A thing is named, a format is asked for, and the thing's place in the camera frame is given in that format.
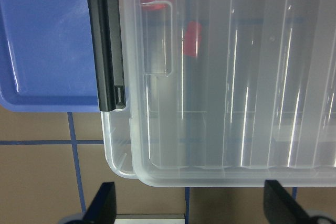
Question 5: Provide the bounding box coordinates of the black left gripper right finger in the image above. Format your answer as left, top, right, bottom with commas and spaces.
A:
263, 180, 316, 223

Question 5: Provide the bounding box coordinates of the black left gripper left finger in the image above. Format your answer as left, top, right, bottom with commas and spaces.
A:
82, 182, 116, 224

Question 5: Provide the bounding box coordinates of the clear plastic box lid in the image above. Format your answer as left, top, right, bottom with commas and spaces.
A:
122, 0, 335, 187

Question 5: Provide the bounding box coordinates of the clear plastic storage box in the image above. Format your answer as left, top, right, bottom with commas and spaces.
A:
101, 107, 137, 179

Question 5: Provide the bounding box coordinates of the red block inside box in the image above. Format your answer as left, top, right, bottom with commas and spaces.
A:
183, 20, 202, 58

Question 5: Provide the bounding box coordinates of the blue plastic tray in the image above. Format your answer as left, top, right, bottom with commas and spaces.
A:
1, 0, 99, 112

